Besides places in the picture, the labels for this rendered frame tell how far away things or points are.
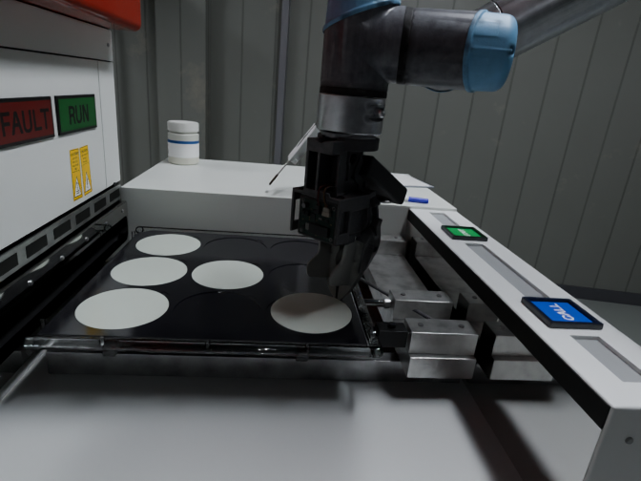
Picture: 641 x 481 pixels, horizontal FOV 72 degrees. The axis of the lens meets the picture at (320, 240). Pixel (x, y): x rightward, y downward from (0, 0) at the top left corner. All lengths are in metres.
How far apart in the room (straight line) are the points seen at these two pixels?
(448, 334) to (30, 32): 0.57
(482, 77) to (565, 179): 2.63
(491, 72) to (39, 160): 0.51
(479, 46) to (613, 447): 0.36
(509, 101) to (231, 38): 1.69
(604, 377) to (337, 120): 0.34
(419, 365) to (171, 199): 0.53
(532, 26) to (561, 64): 2.39
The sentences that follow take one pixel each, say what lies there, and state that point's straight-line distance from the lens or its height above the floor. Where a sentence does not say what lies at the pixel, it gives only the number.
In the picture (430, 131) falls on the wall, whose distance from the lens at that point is 2.84.
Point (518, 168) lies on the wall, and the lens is 2.99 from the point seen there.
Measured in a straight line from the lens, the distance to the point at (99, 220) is 0.75.
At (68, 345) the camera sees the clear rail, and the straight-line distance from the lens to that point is 0.52.
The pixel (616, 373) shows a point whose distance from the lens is 0.46.
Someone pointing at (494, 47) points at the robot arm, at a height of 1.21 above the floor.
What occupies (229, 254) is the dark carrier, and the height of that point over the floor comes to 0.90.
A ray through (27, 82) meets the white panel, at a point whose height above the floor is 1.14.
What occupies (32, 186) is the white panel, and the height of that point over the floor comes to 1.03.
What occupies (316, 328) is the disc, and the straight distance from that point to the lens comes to 0.51.
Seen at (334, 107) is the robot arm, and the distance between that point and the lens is 0.48.
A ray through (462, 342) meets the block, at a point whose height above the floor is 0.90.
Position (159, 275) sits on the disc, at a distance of 0.64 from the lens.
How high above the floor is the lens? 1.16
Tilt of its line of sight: 19 degrees down
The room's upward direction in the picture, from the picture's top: 5 degrees clockwise
